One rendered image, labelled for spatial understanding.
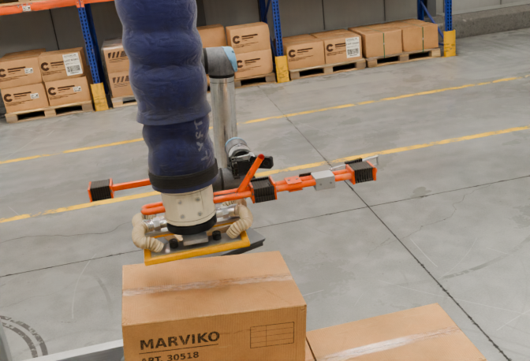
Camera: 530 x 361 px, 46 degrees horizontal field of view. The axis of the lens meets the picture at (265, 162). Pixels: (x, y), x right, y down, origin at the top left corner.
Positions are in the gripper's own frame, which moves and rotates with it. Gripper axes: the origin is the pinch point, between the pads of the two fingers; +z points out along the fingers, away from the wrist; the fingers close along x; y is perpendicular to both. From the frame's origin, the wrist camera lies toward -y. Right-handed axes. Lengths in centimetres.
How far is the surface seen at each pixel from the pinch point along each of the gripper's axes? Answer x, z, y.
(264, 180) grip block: 1.8, 11.0, -1.1
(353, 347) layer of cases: -75, 10, -29
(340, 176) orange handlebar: 0.9, 16.5, -26.3
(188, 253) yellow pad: -11.1, 28.3, 28.7
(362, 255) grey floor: -129, -149, -86
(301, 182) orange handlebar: 1.3, 17.0, -12.6
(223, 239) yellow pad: -10.4, 24.5, 16.7
